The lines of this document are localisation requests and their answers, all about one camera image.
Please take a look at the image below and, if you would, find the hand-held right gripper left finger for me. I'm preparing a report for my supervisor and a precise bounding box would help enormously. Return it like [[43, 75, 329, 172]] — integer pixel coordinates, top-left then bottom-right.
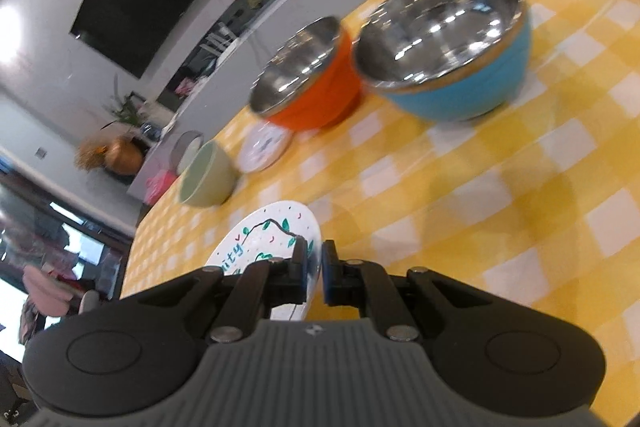
[[135, 237, 309, 343]]

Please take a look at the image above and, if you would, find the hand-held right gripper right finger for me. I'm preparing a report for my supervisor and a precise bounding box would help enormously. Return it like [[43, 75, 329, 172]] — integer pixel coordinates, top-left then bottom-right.
[[322, 239, 501, 343]]

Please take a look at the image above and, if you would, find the white plate with leaf print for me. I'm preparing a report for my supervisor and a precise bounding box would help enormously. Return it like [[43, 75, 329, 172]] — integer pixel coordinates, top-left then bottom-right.
[[202, 201, 323, 323]]

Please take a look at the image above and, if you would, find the pale green ceramic bowl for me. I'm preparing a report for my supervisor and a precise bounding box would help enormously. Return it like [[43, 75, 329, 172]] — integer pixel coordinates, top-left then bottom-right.
[[179, 140, 240, 208]]

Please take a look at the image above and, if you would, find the orange steel-lined bowl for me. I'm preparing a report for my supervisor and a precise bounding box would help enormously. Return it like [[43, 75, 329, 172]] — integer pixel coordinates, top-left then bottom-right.
[[248, 16, 362, 131]]

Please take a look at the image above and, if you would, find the blue steel-lined bowl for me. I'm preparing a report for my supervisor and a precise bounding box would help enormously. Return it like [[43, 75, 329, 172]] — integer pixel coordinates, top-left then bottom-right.
[[351, 0, 532, 123]]

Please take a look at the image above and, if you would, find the small white plate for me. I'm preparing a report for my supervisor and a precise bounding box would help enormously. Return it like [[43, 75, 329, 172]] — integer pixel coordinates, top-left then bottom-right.
[[237, 119, 294, 173]]

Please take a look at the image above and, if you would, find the pink bag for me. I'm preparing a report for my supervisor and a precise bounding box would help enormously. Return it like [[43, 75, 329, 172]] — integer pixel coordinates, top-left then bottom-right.
[[145, 169, 179, 206]]

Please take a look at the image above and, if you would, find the yellow checked tablecloth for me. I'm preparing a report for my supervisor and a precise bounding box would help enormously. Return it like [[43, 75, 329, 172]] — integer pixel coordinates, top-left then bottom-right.
[[120, 0, 640, 388]]

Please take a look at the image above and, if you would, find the orange round vase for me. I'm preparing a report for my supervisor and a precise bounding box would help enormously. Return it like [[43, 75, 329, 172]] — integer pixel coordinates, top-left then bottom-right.
[[102, 137, 147, 176]]

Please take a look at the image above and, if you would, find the green potted plant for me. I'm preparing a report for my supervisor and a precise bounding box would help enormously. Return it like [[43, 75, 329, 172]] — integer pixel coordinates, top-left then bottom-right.
[[100, 74, 151, 135]]

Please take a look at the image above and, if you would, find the dried flower bunch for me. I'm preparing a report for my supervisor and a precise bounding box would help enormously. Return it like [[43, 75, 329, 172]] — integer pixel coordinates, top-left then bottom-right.
[[75, 139, 108, 171]]

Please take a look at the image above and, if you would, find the pink cloth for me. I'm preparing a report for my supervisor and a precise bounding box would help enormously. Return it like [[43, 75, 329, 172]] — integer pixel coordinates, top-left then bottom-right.
[[22, 266, 78, 313]]

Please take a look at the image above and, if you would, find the white media cabinet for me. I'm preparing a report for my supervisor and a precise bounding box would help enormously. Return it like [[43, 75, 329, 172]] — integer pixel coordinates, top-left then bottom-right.
[[127, 0, 501, 208]]

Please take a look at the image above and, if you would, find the white wire rack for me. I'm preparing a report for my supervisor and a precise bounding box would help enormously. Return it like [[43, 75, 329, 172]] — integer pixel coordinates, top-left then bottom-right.
[[206, 22, 232, 56]]

